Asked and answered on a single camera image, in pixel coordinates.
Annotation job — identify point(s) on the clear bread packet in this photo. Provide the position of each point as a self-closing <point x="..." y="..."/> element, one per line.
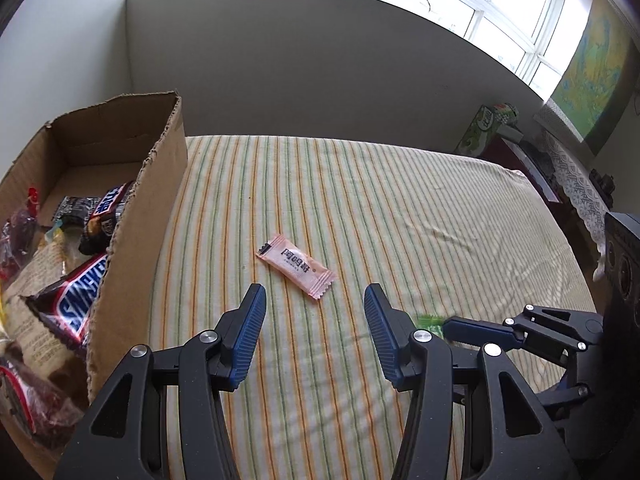
<point x="35" y="280"/>

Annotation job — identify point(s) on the pink candy packet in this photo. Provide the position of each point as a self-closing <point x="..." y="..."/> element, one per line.
<point x="295" y="262"/>

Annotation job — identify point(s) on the wall map poster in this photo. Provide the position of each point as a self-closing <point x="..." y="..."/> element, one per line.
<point x="595" y="70"/>

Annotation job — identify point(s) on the white framed window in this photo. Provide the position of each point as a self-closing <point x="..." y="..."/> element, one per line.
<point x="500" y="5"/>

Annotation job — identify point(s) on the large brown chocolate bar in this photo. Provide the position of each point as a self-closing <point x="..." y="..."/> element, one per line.
<point x="75" y="295"/>

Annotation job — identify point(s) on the white box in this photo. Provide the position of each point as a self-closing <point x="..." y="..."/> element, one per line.
<point x="510" y="134"/>

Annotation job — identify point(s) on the small dark teapot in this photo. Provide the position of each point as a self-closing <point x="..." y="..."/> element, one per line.
<point x="602" y="182"/>

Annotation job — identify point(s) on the green printed box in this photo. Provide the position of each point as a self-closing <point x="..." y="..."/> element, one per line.
<point x="477" y="130"/>

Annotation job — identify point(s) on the clear red-edged cake packet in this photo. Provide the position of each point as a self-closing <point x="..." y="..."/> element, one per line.
<point x="20" y="240"/>
<point x="40" y="400"/>

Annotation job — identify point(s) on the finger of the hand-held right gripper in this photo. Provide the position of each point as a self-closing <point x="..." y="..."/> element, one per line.
<point x="572" y="395"/>
<point x="475" y="331"/>

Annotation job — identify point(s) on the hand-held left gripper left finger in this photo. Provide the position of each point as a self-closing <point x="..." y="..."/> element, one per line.
<point x="245" y="340"/>

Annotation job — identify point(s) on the white lace cloth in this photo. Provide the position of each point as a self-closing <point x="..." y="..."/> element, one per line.
<point x="575" y="185"/>

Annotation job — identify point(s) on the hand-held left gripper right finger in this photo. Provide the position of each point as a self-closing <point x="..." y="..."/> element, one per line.
<point x="382" y="335"/>

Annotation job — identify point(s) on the dark green candy packet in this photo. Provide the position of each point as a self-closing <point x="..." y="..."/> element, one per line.
<point x="430" y="324"/>

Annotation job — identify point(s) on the small brown chocolate bar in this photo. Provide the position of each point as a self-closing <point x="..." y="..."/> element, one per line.
<point x="107" y="210"/>

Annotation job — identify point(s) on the cardboard box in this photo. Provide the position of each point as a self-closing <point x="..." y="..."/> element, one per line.
<point x="145" y="240"/>

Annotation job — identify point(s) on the striped cloth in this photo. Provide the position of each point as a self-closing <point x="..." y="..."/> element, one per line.
<point x="350" y="200"/>

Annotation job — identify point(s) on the dark red cabinet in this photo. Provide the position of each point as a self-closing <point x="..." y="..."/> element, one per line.
<point x="525" y="165"/>

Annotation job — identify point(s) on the black candy packet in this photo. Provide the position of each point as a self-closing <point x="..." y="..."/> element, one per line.
<point x="75" y="206"/>

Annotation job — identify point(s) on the green and white carton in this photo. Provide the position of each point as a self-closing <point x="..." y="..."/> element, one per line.
<point x="506" y="112"/>

